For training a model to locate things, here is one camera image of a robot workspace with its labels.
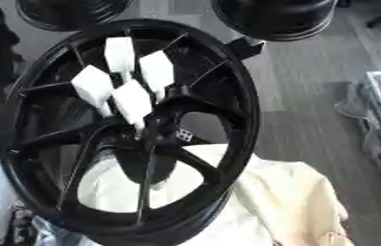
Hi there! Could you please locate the black spoked wheel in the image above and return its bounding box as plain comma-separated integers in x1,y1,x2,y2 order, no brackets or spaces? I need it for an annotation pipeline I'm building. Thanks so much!
0,18,263,246

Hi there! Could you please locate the white pin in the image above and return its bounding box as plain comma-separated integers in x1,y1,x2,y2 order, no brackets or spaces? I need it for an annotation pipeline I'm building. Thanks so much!
103,37,138,83
137,50,177,102
69,64,116,117
110,79,155,131

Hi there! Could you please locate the black round wheel rim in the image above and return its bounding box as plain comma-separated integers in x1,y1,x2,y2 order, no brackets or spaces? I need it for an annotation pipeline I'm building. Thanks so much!
208,0,340,42
13,0,136,33

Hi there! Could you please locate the pale yellow cloth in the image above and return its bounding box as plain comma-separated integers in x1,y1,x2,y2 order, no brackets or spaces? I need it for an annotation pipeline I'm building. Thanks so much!
77,143,351,246

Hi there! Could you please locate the black wheel stand bracket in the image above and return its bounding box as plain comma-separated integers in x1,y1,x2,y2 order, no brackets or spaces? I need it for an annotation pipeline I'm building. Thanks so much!
226,36,268,61

